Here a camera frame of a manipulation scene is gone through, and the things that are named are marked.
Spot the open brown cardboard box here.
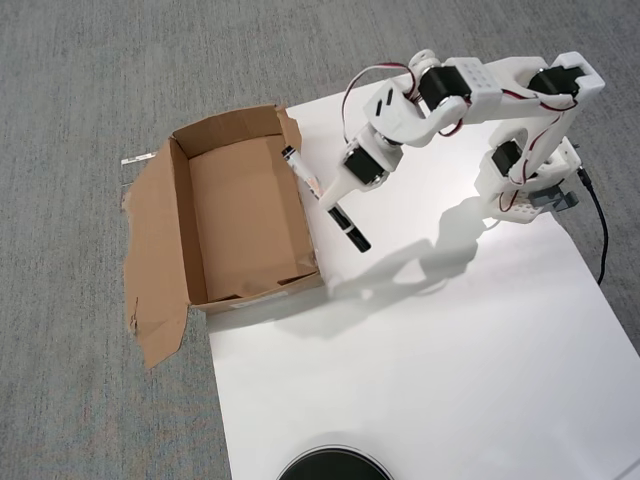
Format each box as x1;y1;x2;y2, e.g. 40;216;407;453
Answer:
119;103;326;370

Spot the long red white servo wire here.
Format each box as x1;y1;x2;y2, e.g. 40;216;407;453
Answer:
341;61;419;147

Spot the black power cable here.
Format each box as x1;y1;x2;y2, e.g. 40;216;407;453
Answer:
577;167;611;286

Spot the grey table clamp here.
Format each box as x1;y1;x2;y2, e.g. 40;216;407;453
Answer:
529;184;579;214

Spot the white marker pen black cap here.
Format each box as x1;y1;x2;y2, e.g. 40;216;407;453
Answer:
280;145;372;253

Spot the black round disc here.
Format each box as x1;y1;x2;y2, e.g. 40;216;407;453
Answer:
276;444;396;480

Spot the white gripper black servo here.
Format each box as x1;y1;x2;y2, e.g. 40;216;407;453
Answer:
318;127;407;208

